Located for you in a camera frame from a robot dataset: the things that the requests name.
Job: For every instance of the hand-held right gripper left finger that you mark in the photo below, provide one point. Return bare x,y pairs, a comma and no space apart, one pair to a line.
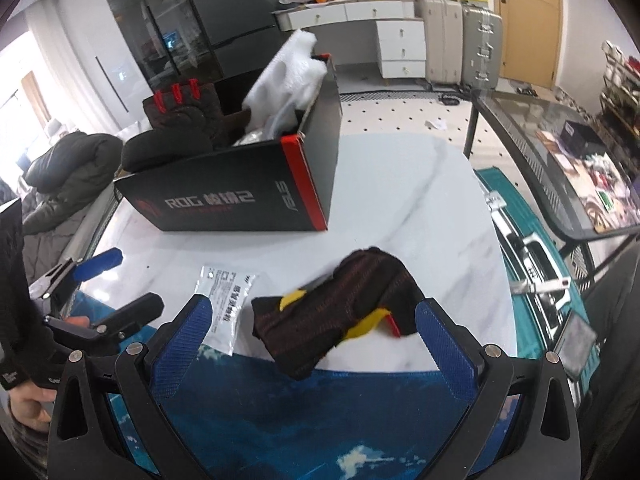
182,347

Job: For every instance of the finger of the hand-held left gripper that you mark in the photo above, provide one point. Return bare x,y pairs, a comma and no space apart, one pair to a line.
97,262
130,310

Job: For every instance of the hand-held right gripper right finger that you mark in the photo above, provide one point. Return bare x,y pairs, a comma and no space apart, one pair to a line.
445,350

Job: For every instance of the black yellow knit glove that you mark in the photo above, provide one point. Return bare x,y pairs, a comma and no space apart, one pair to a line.
350,290

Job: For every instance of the black cardboard box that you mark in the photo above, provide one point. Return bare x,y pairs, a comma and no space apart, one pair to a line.
225,200

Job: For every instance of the black red fingerless glove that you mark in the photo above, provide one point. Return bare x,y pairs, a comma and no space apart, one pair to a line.
180,120

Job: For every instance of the white foam block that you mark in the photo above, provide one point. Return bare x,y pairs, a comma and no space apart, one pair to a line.
280,80

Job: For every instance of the person's left hand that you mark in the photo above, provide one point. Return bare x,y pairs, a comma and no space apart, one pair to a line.
30,407

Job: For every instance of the grey bed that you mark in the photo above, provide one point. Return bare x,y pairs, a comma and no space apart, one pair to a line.
70,245

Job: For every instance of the white sachet packet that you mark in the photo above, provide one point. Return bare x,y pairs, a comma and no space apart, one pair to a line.
225,305

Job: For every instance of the dark puffer jacket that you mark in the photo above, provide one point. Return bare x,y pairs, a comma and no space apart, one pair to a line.
75,170

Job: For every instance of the dark tablet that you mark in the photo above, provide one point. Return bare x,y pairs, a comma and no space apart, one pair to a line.
576,342

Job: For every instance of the blue printed mat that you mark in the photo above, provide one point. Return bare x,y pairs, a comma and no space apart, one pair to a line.
300,410

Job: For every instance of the person's leg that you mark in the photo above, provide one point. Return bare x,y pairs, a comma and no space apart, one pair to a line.
617,350

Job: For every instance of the teal suitcase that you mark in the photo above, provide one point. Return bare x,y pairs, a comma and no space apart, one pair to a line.
492,182

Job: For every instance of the white wardrobe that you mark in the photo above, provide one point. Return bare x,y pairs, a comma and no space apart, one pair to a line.
75,75

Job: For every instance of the glass table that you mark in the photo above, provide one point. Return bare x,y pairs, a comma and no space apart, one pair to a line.
530,150

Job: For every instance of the white paper scrap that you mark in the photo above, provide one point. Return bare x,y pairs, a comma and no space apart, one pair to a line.
436,125

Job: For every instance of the black white patterned rug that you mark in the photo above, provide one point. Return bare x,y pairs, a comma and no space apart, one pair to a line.
400,115

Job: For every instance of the glass display cabinet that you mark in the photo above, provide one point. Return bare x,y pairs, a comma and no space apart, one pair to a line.
160,25

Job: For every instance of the small black box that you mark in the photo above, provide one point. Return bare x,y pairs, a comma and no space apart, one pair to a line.
580,137

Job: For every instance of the dark grey refrigerator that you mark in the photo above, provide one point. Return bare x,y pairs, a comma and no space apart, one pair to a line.
230,10

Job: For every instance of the silver suitcase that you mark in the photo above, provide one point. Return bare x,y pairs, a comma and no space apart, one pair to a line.
480,45

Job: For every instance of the beige suitcase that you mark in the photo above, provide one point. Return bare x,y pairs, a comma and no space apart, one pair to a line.
440,40

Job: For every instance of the white desk with drawers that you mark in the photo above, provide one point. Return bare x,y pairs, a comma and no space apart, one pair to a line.
400,40

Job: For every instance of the wooden door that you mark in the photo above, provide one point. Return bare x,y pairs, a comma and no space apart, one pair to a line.
530,25

